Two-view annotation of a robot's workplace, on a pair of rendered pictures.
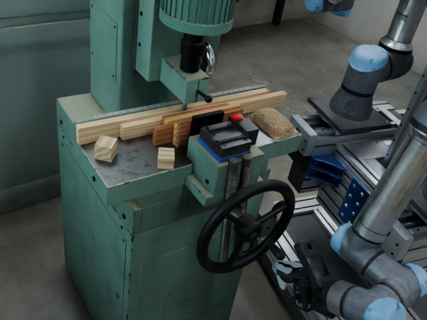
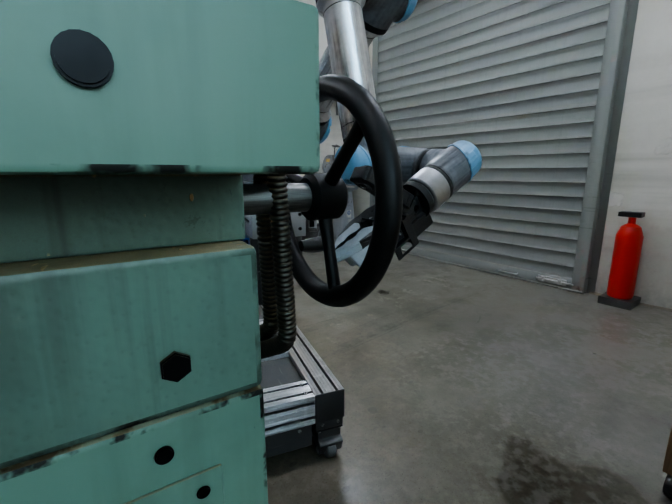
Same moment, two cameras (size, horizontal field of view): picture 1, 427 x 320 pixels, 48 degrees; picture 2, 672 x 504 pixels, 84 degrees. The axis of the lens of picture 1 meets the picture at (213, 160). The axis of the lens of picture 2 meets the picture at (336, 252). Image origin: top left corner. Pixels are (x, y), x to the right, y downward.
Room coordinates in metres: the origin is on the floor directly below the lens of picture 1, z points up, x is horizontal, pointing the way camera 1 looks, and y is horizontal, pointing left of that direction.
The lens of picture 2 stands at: (0.78, 0.37, 0.84)
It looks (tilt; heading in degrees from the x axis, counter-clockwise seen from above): 12 degrees down; 276
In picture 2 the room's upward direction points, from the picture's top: straight up
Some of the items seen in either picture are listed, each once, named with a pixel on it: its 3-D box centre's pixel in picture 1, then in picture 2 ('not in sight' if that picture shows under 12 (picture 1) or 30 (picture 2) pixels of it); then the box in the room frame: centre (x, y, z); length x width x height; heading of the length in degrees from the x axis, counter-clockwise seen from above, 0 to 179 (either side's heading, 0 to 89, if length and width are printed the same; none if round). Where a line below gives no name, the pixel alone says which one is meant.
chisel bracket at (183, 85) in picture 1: (184, 80); not in sight; (1.13, 0.11, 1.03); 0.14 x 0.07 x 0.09; 39
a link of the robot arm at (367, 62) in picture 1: (366, 67); not in sight; (1.55, -0.46, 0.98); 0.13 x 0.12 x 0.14; 133
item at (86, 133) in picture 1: (182, 113); not in sight; (1.13, 0.11, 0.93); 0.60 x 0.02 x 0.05; 129
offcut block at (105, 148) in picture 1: (106, 148); not in sight; (0.92, 0.26, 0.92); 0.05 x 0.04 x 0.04; 177
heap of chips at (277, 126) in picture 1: (273, 119); not in sight; (1.21, -0.15, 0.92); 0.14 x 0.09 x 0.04; 39
